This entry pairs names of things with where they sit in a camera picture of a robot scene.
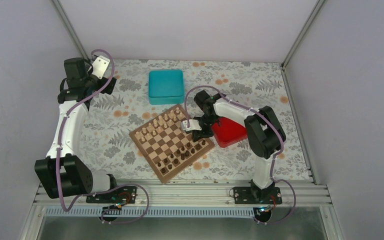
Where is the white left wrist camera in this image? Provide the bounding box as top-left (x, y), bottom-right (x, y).
top-left (92, 55), bottom-right (111, 79)

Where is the floral patterned table mat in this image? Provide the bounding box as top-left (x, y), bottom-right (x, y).
top-left (79, 59), bottom-right (310, 181)

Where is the right aluminium corner post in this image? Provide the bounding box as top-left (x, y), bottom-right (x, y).
top-left (281, 0), bottom-right (327, 71)

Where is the left aluminium corner post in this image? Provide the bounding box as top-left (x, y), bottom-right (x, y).
top-left (50, 0), bottom-right (90, 59)

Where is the wooden chess board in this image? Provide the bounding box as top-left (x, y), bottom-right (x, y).
top-left (129, 104), bottom-right (215, 184)

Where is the teal plastic box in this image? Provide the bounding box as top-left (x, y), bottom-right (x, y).
top-left (148, 69), bottom-right (185, 105)

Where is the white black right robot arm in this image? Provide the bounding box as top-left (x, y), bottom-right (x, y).
top-left (181, 90), bottom-right (286, 204)

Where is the aluminium corner post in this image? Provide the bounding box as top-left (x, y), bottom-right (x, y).
top-left (281, 0), bottom-right (327, 71)
top-left (50, 0), bottom-right (90, 59)

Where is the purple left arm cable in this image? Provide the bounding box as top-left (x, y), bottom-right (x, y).
top-left (55, 48), bottom-right (150, 225)

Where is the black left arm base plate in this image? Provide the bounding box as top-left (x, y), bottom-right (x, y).
top-left (86, 186), bottom-right (137, 205)

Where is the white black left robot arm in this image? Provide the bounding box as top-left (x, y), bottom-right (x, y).
top-left (34, 55), bottom-right (120, 203)

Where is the red plastic tray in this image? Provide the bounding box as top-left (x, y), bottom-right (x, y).
top-left (211, 117), bottom-right (248, 148)

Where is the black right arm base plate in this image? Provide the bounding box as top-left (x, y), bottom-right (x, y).
top-left (231, 186), bottom-right (283, 205)

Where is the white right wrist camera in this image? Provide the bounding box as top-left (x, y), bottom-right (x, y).
top-left (180, 119), bottom-right (202, 133)

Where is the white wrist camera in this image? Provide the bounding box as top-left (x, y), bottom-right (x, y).
top-left (92, 55), bottom-right (111, 79)
top-left (180, 119), bottom-right (202, 133)

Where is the aluminium front rail frame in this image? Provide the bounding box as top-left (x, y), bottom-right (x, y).
top-left (32, 181), bottom-right (333, 208)

